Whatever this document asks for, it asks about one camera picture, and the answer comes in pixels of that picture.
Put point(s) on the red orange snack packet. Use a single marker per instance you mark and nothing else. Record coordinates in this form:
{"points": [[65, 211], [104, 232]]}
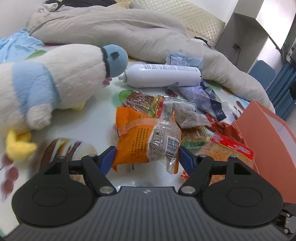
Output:
{"points": [[217, 146]]}

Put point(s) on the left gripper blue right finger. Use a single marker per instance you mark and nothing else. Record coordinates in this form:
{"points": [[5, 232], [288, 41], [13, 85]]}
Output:
{"points": [[198, 168]]}

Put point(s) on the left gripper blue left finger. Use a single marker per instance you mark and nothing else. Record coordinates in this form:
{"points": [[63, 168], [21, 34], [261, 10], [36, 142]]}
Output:
{"points": [[95, 169]]}

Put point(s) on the blue chair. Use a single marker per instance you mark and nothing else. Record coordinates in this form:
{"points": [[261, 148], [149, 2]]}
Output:
{"points": [[263, 73]]}

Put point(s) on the pink cardboard box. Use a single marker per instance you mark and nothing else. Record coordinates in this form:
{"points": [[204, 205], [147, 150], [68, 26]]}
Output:
{"points": [[273, 143]]}

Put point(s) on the dark red foil snack packet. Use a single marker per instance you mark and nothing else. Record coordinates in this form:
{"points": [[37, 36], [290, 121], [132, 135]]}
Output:
{"points": [[225, 129]]}

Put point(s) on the small red yellow snack packet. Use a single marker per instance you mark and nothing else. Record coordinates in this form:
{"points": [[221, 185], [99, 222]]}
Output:
{"points": [[149, 104]]}

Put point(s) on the grey shelf cabinet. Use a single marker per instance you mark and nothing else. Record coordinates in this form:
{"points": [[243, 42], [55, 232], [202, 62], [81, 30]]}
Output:
{"points": [[252, 25]]}

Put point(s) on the grey blanket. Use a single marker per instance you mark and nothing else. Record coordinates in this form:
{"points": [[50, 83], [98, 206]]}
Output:
{"points": [[148, 36]]}

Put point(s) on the light blue cloth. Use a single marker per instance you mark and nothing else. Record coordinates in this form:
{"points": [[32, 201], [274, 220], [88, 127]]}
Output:
{"points": [[18, 46]]}

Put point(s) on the white blue plush duck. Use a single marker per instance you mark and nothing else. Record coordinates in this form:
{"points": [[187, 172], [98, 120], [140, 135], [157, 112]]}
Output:
{"points": [[63, 78]]}

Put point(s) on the clear green snack packet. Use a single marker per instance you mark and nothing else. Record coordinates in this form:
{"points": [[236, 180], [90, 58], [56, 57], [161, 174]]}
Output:
{"points": [[192, 123]]}

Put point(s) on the blue patterned plastic bag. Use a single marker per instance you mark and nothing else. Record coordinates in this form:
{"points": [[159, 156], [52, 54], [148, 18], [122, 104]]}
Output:
{"points": [[202, 95]]}

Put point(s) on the white spray bottle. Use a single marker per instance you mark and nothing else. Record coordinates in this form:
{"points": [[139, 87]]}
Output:
{"points": [[158, 75]]}

